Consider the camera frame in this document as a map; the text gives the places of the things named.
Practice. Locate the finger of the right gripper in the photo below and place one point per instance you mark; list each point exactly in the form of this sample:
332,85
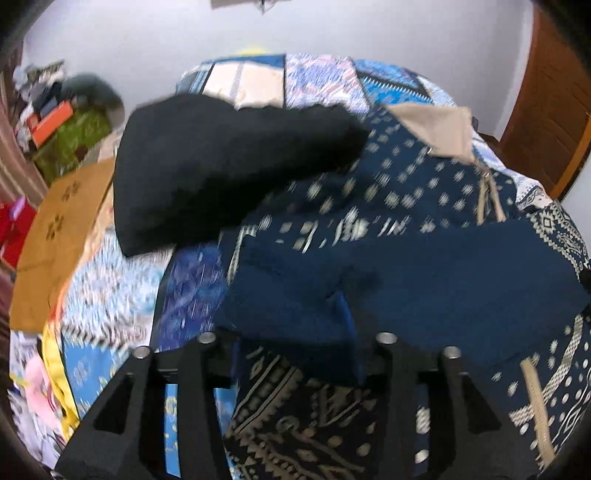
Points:
388,361
205,363

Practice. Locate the navy patterned hoodie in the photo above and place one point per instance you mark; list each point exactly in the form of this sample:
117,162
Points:
496,315

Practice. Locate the blue patchwork bedspread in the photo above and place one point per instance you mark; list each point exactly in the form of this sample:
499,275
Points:
115,303

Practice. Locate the black garment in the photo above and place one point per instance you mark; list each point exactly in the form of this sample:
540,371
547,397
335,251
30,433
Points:
191,166

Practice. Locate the wooden lap desk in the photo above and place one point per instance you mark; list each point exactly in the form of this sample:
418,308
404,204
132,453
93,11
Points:
55,243

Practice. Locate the striped pink curtain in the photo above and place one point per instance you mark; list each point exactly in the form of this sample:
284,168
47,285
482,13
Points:
19,176

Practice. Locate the wooden door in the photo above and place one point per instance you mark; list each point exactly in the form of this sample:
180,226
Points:
548,134

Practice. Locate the orange box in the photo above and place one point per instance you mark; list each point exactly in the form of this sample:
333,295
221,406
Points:
51,122

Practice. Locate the pile of clutter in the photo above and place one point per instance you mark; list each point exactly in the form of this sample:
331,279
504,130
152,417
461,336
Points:
34,88

